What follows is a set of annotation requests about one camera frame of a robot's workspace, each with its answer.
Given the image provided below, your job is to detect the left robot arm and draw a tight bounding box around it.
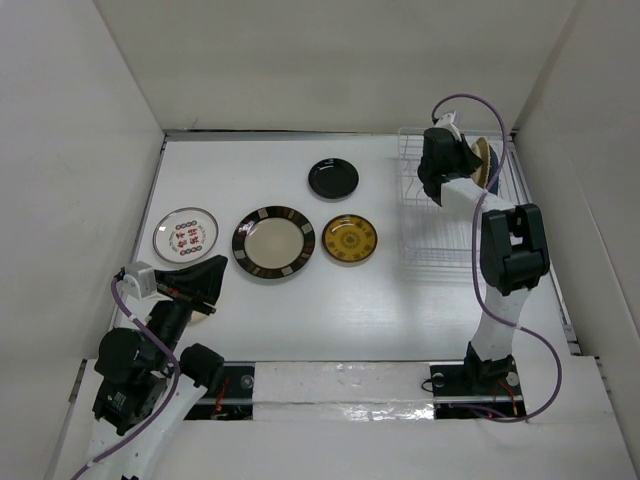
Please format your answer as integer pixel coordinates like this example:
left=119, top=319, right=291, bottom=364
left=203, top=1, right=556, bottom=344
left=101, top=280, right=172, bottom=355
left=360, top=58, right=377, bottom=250
left=74, top=255, right=228, bottom=479

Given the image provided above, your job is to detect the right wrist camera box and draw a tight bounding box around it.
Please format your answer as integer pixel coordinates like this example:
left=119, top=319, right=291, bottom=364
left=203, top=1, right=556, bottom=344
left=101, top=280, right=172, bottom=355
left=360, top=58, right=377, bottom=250
left=434, top=110, right=460, bottom=138

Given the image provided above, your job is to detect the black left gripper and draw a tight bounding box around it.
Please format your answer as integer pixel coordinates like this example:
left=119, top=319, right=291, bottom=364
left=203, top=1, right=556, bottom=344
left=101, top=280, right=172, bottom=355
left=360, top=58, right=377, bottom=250
left=147, top=251, right=228, bottom=367

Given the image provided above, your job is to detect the round bamboo woven plate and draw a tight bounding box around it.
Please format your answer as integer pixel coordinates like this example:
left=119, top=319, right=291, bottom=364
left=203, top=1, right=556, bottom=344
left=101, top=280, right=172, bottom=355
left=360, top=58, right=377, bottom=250
left=471, top=137, right=495, bottom=190

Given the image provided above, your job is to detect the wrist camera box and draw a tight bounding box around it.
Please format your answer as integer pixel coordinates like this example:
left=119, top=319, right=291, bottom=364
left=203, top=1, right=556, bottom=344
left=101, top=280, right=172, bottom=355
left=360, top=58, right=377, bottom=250
left=434, top=110, right=460, bottom=138
left=122, top=261, right=157, bottom=300

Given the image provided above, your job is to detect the dark blue leaf-shaped dish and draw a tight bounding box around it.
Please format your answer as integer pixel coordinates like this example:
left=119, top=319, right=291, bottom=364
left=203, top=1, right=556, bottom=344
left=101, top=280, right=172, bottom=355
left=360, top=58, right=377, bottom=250
left=486, top=146, right=500, bottom=195

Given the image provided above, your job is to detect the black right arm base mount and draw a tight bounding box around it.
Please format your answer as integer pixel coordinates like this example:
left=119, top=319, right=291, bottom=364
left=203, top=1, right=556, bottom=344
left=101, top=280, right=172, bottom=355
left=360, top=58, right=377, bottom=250
left=421, top=346, right=527, bottom=420

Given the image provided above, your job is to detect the yellow patterned small plate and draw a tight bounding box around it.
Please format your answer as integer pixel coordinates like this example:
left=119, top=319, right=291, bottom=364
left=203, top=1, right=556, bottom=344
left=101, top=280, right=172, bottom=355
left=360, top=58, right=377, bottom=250
left=321, top=214, right=378, bottom=264

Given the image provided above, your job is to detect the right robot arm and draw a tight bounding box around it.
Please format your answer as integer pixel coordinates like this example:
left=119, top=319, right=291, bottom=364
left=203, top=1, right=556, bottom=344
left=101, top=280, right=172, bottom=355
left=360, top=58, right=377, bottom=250
left=417, top=127, right=550, bottom=395

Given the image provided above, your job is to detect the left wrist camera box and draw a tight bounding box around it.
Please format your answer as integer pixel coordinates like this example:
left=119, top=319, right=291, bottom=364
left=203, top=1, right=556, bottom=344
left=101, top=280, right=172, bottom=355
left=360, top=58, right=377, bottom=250
left=122, top=261, right=157, bottom=300

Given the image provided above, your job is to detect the white plate with red characters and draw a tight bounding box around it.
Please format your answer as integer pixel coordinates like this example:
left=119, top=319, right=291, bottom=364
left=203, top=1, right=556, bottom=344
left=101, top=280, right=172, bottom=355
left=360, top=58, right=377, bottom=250
left=152, top=207, right=219, bottom=264

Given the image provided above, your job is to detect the white wire dish rack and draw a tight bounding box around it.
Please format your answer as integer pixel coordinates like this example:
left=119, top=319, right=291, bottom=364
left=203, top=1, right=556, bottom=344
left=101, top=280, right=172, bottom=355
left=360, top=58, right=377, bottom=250
left=396, top=126, right=522, bottom=271

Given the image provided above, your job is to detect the small black round plate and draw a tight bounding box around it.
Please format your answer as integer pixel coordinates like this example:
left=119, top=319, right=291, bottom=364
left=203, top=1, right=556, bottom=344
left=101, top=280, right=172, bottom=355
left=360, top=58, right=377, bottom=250
left=307, top=158, right=359, bottom=200

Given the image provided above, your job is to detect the large brown-rimmed beige plate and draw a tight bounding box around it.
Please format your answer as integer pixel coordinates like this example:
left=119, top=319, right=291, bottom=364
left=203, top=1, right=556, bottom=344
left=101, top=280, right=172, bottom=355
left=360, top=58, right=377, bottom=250
left=231, top=206, right=316, bottom=280

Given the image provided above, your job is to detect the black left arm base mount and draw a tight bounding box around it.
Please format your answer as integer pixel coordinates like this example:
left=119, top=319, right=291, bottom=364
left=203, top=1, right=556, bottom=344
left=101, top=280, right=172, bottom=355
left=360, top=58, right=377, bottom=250
left=185, top=362, right=256, bottom=421

